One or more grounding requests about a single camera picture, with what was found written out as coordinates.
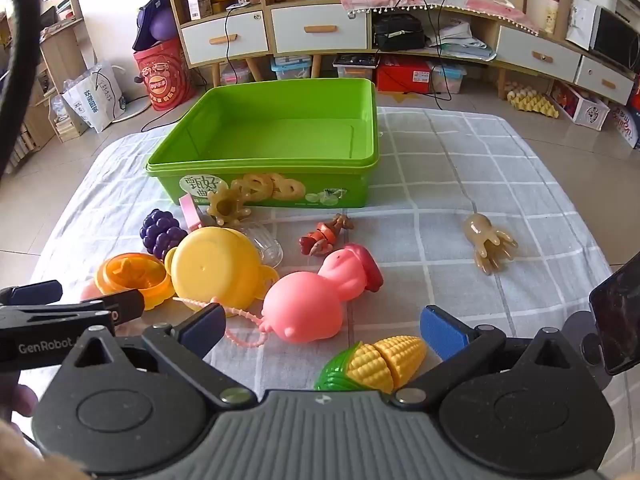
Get clear plastic cup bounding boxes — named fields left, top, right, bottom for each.
left=245, top=222, right=285, bottom=267

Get folded light clothes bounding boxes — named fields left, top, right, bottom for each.
left=427, top=19, right=496, bottom=61

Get black smartphone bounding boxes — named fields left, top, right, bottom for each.
left=589, top=252, right=640, bottom=376

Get orange toy juicer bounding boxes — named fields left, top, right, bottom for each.
left=96, top=253, right=174, bottom=311

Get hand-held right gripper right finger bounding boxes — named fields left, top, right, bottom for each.
left=390, top=304, right=602, bottom=407

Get person's left hand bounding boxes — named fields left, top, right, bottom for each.
left=0, top=383, right=39, bottom=420

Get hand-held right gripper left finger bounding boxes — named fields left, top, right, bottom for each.
left=54, top=303, right=259, bottom=408

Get pink rectangular box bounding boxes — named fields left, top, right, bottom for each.
left=178, top=195, right=206, bottom=231

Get tan antler teether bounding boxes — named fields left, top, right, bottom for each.
left=206, top=183, right=251, bottom=226

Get tan fuzzy cloth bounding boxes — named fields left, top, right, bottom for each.
left=0, top=417, right=87, bottom=480

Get toy corn cob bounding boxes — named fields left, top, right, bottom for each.
left=314, top=336, right=428, bottom=395

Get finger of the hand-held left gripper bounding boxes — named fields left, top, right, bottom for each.
left=0, top=281, right=64, bottom=307
left=79, top=288, right=146, bottom=324

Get pink bead chain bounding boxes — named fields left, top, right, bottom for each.
left=172, top=296, right=274, bottom=350

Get red printed bucket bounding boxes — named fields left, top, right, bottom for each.
left=132, top=37, right=196, bottom=112

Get green plastic box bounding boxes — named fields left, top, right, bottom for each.
left=145, top=78, right=382, bottom=209

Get blue and white carton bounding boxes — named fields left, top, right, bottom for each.
left=607, top=104, right=640, bottom=150

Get thick black cable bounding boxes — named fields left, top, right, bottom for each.
left=0, top=0, right=47, bottom=177

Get white box red pattern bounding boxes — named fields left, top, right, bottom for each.
left=547, top=80, right=611, bottom=132

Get white cabinet drawer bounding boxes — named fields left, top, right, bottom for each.
left=497, top=25, right=582, bottom=84
left=180, top=10, right=270, bottom=66
left=270, top=4, right=369, bottom=55
left=574, top=54, right=636, bottom=106

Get tan toy octopus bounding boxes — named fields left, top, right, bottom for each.
left=461, top=213, right=520, bottom=275

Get clear storage bin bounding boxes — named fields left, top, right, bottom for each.
left=429, top=62, right=469, bottom=95

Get long wooden cabinet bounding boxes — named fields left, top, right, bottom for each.
left=161, top=0, right=640, bottom=107

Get clear bin blue lid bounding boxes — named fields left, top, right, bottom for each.
left=270, top=54, right=314, bottom=81

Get wooden side shelf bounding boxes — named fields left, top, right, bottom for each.
left=36, top=0, right=97, bottom=107

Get red hermit crab toy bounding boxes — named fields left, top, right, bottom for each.
left=299, top=213, right=354, bottom=257

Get yellow egg tray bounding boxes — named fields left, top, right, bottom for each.
left=505, top=87, right=561, bottom=120

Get white shopping bag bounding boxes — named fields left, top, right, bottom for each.
left=60, top=60, right=126, bottom=134

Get yellow toy pot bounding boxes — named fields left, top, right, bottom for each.
left=164, top=226, right=280, bottom=317

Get grey phone holder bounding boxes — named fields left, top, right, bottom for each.
left=566, top=310, right=614, bottom=389

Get pink toy pig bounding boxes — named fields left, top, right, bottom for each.
left=261, top=243, right=385, bottom=345

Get black microwave oven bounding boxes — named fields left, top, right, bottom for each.
left=590, top=5, right=640, bottom=69

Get black power cable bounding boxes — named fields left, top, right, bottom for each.
left=141, top=2, right=251, bottom=133

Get red storage box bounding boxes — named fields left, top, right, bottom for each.
left=375, top=57, right=434, bottom=94

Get black bag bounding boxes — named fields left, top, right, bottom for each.
left=372, top=12, right=426, bottom=53

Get purple toy grapes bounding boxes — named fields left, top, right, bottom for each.
left=139, top=208, right=189, bottom=261

